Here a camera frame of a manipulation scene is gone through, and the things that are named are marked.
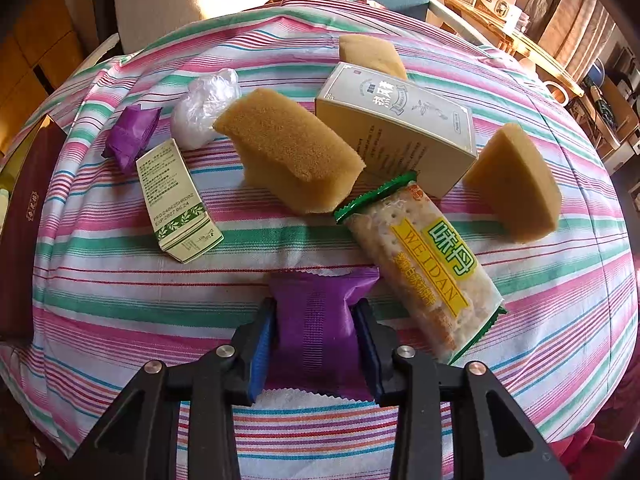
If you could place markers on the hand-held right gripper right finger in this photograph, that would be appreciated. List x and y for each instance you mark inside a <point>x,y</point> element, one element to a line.
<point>370,355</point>

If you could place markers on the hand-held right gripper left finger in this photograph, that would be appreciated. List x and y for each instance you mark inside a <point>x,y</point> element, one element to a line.
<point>257,360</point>

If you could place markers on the purple snack packet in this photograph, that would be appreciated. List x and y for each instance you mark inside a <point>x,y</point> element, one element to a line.
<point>315,330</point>
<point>132,135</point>

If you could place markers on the green yellow cracker packet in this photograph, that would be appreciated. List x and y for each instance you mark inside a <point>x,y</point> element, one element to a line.
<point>430,270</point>

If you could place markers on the clear plastic bag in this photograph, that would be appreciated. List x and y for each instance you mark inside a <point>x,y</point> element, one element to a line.
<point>200,110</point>

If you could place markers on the dark red storage box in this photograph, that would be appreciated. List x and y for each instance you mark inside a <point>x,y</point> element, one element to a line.
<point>30,220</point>

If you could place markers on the striped pink green sheet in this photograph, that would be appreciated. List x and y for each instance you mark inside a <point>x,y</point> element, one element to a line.
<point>150,300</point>

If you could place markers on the small green white box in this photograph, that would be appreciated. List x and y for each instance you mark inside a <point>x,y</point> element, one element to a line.
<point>170,200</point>

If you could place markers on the long yellow sponge block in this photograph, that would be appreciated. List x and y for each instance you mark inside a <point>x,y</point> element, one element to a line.
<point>290,150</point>

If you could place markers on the yellow wedge sponge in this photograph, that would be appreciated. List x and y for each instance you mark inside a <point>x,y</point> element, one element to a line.
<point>370,55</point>
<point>515,185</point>

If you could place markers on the large beige medicine box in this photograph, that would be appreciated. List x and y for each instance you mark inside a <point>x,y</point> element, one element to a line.
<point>400,125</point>

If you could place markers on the wooden side table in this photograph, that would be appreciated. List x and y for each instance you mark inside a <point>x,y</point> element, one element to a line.
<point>500,35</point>

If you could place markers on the cardboard box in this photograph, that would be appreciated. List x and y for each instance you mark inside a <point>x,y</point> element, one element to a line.
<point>617,110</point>

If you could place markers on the wooden cabinet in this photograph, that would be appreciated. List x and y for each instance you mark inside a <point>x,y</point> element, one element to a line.
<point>35,50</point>

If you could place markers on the beige patterned curtain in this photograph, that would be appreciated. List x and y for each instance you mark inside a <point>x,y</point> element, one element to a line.
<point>565,20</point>

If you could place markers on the white metal rail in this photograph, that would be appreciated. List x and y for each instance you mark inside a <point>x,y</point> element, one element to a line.
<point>455,22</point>

